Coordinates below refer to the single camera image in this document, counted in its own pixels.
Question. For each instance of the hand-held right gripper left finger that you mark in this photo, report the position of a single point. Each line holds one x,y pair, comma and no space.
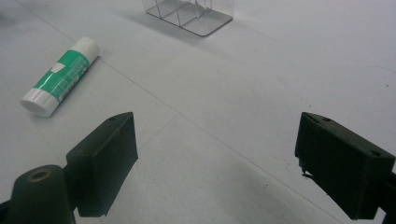
102,165

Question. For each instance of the clear plastic organizer box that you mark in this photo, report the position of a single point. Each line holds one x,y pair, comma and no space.
190,14

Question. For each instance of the green and white glue stick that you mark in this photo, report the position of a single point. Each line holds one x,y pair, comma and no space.
59,77

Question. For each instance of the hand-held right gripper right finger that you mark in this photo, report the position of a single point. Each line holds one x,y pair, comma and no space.
342,165

